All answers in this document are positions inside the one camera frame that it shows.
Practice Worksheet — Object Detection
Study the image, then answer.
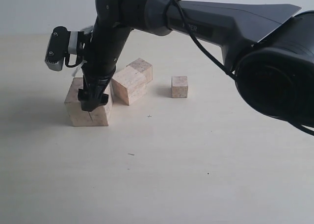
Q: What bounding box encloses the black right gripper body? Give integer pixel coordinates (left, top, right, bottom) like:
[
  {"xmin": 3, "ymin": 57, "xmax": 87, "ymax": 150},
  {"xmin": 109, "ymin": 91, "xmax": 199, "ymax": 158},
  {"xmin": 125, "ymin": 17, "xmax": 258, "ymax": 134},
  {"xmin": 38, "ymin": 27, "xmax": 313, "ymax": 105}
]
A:
[{"xmin": 78, "ymin": 73, "xmax": 113, "ymax": 104}]

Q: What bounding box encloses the second largest wooden cube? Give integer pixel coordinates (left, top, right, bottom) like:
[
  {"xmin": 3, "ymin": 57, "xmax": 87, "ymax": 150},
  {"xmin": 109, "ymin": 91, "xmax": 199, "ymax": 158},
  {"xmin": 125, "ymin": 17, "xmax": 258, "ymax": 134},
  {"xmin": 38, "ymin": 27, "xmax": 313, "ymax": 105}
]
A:
[{"xmin": 111, "ymin": 66, "xmax": 147, "ymax": 105}]

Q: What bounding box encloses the third largest wooden cube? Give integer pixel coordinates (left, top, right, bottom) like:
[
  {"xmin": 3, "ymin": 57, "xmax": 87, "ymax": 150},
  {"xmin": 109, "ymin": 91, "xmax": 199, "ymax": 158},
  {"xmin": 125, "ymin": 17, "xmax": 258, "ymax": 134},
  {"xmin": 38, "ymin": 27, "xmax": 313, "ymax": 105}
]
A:
[{"xmin": 127, "ymin": 58, "xmax": 153, "ymax": 83}]

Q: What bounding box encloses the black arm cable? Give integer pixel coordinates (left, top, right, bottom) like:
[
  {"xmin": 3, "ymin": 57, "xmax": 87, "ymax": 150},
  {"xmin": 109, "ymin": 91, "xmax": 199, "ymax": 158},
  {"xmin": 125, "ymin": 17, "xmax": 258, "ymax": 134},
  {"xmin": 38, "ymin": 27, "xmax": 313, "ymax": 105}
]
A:
[{"xmin": 169, "ymin": 0, "xmax": 314, "ymax": 136}]

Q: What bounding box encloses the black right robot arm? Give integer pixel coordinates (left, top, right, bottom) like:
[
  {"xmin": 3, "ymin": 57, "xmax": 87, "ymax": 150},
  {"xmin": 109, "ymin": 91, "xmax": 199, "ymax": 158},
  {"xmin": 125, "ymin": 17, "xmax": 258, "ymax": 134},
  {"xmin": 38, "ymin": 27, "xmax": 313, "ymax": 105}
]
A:
[{"xmin": 79, "ymin": 0, "xmax": 314, "ymax": 127}]

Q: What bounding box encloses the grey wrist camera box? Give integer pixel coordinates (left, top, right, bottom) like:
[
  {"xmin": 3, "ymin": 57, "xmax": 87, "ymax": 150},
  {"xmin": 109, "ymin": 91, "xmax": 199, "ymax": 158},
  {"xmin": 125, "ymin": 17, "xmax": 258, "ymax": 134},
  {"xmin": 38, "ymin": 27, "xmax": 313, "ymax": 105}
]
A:
[{"xmin": 45, "ymin": 26, "xmax": 85, "ymax": 72}]

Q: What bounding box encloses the smallest wooden cube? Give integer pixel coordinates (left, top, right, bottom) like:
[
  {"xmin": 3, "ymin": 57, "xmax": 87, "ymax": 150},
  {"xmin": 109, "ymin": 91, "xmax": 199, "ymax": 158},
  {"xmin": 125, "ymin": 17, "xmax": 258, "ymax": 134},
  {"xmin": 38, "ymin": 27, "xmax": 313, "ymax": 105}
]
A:
[{"xmin": 171, "ymin": 76, "xmax": 188, "ymax": 98}]

